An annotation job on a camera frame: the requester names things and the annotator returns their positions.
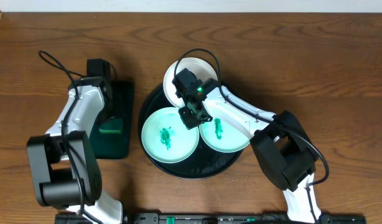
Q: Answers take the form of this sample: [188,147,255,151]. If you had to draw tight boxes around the mint green plate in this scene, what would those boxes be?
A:
[141,107,200,164]
[199,118,249,153]

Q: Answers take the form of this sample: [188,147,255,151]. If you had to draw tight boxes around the green sponge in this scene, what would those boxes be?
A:
[99,118,123,134]

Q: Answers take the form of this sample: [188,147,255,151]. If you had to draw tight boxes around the white plate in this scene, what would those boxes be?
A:
[163,57,218,108]

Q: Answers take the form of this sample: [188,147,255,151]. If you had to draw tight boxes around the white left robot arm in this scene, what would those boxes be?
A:
[26,77,124,223]

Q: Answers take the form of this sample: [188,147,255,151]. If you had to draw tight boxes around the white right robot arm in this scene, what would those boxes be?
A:
[172,78,326,223]

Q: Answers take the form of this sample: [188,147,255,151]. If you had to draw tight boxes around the round black tray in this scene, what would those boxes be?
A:
[137,84,243,179]

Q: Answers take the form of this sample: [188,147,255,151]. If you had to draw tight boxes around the dark green rectangular tray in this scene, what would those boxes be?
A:
[89,81,134,159]

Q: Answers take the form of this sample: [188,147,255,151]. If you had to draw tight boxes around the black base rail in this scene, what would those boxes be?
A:
[55,212,367,224]

